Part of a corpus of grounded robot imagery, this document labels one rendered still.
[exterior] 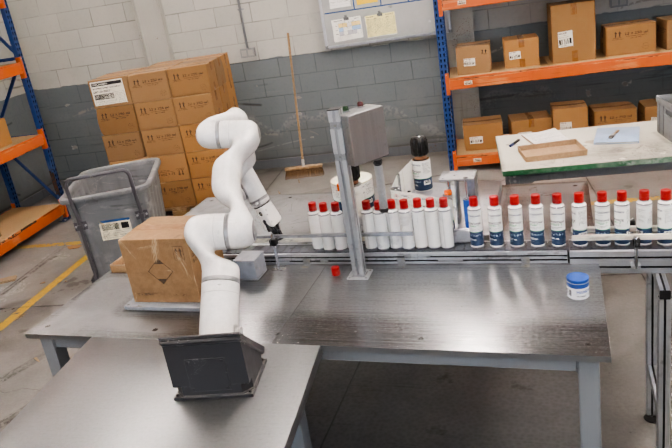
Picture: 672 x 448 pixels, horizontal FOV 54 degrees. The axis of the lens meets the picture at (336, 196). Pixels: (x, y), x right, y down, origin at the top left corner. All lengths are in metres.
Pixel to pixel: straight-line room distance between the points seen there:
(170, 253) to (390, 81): 4.75
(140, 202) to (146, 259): 2.11
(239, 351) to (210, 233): 0.41
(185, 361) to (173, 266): 0.65
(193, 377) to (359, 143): 0.99
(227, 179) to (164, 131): 3.87
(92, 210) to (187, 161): 1.56
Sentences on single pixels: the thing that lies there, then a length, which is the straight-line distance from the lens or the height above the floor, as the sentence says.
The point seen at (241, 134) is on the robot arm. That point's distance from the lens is 2.32.
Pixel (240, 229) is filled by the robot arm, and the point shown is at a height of 1.24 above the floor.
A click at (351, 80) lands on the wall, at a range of 7.03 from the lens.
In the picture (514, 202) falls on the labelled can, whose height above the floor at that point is 1.06.
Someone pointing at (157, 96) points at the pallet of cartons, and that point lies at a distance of 6.02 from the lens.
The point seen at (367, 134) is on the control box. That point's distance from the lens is 2.41.
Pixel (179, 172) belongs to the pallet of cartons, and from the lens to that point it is 6.14.
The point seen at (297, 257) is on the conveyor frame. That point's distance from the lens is 2.78.
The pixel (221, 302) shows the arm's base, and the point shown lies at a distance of 2.05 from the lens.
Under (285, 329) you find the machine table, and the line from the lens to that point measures 2.32.
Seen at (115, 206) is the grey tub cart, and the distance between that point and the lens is 4.75.
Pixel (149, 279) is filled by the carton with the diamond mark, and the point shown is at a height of 0.95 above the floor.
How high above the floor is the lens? 1.96
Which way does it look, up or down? 19 degrees down
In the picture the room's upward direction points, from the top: 9 degrees counter-clockwise
